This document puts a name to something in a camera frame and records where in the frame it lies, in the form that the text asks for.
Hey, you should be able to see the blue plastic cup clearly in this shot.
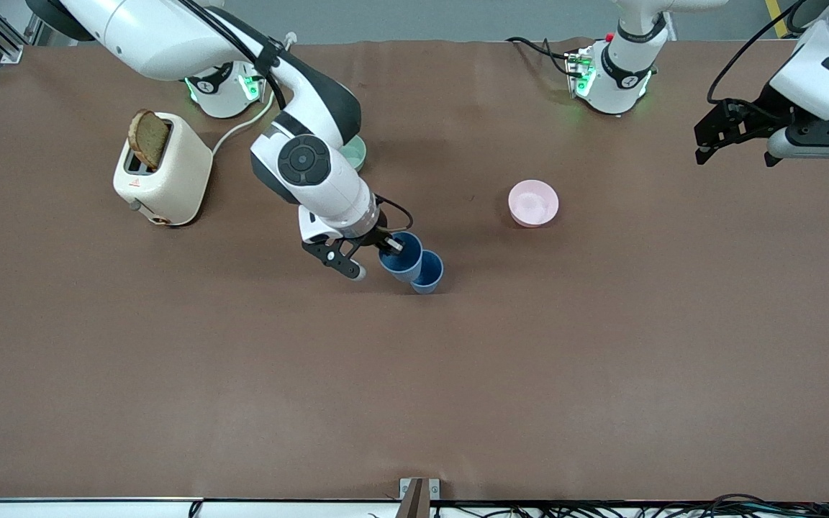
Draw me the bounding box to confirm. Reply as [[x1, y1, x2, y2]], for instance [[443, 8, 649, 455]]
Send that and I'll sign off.
[[378, 231, 425, 283], [410, 249, 445, 296]]

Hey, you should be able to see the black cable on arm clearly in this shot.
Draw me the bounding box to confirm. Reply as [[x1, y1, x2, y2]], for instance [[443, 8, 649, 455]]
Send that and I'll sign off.
[[707, 0, 822, 106], [176, 0, 289, 110]]

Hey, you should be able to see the black cable at arm base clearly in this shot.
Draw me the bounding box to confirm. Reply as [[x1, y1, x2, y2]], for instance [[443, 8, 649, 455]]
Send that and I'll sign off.
[[505, 35, 575, 77]]

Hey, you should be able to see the pink bowl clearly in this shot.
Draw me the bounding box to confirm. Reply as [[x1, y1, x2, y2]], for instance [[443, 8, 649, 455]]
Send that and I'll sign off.
[[507, 179, 561, 229]]

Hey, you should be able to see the brown toast slice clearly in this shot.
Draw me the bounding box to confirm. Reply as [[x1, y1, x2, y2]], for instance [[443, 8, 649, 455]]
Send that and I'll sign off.
[[127, 109, 171, 171]]

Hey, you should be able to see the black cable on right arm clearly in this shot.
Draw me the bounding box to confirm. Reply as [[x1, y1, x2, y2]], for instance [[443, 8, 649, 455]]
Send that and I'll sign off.
[[176, 0, 289, 110]]

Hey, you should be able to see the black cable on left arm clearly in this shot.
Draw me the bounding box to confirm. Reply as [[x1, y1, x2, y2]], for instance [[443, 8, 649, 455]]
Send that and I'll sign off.
[[707, 0, 822, 106]]

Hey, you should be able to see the light green bowl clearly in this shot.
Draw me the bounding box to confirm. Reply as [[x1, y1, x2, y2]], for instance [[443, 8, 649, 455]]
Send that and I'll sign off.
[[341, 135, 368, 174]]

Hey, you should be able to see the black cable bundle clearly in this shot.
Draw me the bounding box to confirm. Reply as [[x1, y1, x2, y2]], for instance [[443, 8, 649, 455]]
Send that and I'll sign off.
[[368, 494, 829, 518]]

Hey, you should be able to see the metal table edge bracket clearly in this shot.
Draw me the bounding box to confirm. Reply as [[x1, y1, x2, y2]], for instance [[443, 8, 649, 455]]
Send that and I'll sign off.
[[398, 477, 441, 518]]

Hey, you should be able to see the white toaster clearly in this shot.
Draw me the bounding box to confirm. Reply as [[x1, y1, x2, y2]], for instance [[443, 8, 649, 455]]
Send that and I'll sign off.
[[112, 112, 214, 227]]

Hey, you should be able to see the white toaster power cable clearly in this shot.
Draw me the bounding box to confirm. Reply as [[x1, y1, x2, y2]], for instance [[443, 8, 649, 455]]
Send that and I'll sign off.
[[211, 89, 276, 156]]

